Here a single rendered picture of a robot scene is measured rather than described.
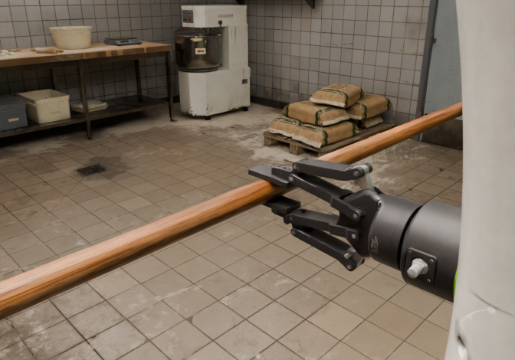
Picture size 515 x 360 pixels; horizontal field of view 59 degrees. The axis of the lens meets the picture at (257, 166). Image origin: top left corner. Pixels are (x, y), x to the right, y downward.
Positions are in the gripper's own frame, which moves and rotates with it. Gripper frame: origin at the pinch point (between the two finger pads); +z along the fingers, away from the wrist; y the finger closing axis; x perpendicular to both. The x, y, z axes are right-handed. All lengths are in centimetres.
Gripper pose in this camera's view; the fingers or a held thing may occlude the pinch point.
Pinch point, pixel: (273, 188)
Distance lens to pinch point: 61.3
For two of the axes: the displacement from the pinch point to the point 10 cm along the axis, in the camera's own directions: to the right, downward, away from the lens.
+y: 0.0, 9.4, 3.5
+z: -7.2, -2.4, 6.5
